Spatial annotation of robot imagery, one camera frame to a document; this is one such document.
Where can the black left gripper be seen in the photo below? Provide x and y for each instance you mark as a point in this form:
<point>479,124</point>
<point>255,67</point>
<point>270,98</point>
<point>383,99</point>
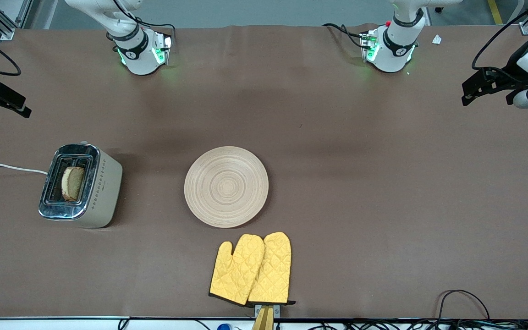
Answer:
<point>517,63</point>

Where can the toast slice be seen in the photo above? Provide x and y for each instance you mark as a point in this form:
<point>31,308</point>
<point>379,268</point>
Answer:
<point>72,184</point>

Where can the round wooden plate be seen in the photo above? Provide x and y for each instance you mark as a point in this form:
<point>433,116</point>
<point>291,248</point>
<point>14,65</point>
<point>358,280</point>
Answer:
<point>226,187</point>

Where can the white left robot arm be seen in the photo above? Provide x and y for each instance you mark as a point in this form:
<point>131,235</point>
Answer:
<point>394,55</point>

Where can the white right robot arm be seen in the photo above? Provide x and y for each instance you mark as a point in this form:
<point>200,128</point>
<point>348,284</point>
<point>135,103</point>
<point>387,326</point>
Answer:
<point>140,59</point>

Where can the white paper scrap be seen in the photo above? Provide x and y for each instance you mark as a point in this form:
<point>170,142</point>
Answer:
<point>437,39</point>

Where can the chrome and beige toaster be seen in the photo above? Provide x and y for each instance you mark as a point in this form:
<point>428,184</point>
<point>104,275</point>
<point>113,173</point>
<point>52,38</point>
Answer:
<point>103,192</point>

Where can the wooden stick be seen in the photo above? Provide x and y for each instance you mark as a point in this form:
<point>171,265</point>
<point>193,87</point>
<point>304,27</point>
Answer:
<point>263,321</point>

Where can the small metal bracket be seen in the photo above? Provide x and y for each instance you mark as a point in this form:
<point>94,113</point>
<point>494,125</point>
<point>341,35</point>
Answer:
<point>277,310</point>

